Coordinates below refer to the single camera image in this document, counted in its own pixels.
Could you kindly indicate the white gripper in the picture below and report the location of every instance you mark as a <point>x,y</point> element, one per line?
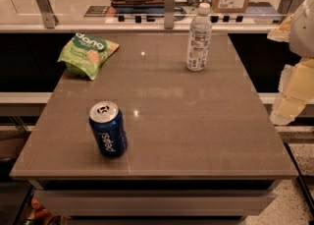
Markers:
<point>303,37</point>

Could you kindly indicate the blue pepsi can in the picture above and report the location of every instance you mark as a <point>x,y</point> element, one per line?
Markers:
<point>107,124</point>

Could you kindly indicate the green rice chip bag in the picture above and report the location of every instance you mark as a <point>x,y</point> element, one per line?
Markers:
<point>84,54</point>

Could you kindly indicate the clear plastic water bottle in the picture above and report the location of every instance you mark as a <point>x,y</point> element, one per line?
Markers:
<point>200,30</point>

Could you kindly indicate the grey table drawer front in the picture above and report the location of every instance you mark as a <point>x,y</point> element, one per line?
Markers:
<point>155,203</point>

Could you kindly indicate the middle metal glass bracket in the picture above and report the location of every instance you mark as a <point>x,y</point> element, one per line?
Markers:
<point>169,10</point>

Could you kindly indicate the left metal glass bracket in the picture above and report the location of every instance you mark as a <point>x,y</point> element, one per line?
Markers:
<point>49,18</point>

